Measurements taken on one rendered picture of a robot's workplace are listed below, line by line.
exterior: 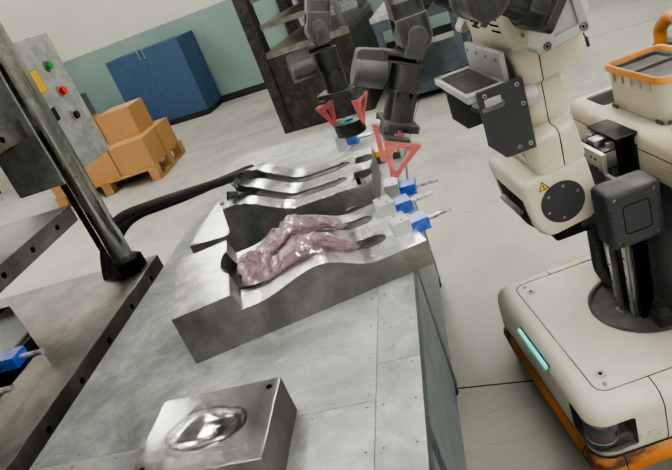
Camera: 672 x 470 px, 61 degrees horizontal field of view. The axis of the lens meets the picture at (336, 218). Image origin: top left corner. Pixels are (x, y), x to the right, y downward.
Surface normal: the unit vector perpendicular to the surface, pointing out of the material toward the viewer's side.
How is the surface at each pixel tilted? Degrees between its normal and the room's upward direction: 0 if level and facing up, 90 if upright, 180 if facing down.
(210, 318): 90
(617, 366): 0
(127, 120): 90
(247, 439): 0
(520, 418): 0
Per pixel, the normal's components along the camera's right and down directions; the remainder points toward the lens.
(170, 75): -0.20, 0.48
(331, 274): 0.20, 0.36
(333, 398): -0.33, -0.85
